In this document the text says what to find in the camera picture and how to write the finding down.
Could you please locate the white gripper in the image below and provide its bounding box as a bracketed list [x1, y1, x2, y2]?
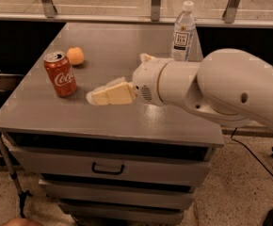
[86, 53, 172, 106]

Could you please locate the red coke can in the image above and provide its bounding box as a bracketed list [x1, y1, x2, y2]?
[44, 51, 77, 97]

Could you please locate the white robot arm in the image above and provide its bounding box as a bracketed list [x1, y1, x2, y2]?
[87, 49, 273, 130]

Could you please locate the orange fruit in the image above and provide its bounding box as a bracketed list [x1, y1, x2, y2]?
[67, 47, 85, 66]

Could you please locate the clear water bottle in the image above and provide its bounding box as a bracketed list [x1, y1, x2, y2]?
[171, 1, 196, 61]

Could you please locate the grey drawer cabinet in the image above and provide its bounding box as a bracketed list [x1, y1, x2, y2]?
[0, 23, 223, 224]

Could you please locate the metal window railing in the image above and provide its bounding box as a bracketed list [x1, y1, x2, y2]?
[0, 0, 273, 27]

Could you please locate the metal tripod leg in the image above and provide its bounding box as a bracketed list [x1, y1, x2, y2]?
[0, 133, 32, 218]

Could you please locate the person's knee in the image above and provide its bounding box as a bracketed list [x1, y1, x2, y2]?
[1, 218, 44, 226]

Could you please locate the black drawer handle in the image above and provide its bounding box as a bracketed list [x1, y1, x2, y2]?
[91, 162, 125, 175]

